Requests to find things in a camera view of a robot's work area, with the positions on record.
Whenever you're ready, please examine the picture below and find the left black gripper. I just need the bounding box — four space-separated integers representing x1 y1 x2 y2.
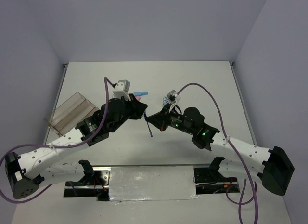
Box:
109 94 148 133

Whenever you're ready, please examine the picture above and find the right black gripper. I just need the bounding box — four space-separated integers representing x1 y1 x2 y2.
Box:
146 103 195 135

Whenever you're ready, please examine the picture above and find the blue pen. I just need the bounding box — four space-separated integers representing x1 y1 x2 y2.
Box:
146 120 153 138

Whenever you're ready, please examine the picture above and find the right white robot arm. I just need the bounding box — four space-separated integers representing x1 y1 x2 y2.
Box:
146 107 295 196

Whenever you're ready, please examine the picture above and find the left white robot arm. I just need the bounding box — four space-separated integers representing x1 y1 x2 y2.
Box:
4 94 147 202

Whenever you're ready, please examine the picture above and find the blue translucent eraser case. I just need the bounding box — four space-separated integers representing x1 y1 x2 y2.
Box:
133 91 148 96

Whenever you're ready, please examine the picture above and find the blue slime jar right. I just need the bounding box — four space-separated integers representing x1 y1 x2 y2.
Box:
162 96 170 106

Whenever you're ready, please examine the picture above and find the clear brown three-compartment organizer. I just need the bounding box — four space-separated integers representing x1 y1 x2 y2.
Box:
45 92 99 137

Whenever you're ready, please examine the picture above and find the white base cover plate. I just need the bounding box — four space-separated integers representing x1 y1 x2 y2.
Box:
109 166 198 201

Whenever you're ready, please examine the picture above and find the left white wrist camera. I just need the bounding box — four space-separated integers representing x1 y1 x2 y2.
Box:
113 80 130 101

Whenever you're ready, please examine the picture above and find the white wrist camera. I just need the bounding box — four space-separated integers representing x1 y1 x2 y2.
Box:
167 90 181 113
113 80 130 101

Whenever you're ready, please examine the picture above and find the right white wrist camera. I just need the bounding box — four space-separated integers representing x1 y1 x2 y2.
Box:
167 90 181 113

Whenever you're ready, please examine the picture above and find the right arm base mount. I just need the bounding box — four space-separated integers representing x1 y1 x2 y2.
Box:
192 157 240 195

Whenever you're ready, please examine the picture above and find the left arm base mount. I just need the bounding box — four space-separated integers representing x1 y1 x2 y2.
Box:
64 160 111 201

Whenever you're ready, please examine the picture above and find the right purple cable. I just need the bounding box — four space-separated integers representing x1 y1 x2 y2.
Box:
178 83 258 224

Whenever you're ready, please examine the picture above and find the purple cable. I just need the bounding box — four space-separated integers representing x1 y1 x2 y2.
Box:
178 83 258 224
0 76 116 204

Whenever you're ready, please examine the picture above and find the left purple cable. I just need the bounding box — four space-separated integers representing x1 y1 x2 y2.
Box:
0 76 116 204

